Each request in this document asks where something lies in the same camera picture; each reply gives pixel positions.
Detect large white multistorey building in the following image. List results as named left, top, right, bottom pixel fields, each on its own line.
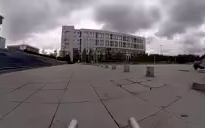
left=59, top=25, right=147, bottom=63

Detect paved stone plaza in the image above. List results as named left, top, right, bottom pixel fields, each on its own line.
left=0, top=63, right=205, bottom=128

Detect row of small trees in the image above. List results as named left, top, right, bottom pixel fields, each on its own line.
left=58, top=47, right=133, bottom=64

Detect low flat building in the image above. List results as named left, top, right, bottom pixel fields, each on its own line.
left=7, top=44, right=41, bottom=55

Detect dark sculpture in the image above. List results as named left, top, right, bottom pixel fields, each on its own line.
left=193, top=58, right=205, bottom=72

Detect robot's own part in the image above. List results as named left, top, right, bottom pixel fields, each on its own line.
left=67, top=118, right=79, bottom=128
left=128, top=116, right=141, bottom=128

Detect low concrete ledge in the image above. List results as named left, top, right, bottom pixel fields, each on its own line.
left=191, top=68, right=205, bottom=94

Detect wide outdoor steps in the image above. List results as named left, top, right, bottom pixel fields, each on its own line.
left=0, top=47, right=68, bottom=75

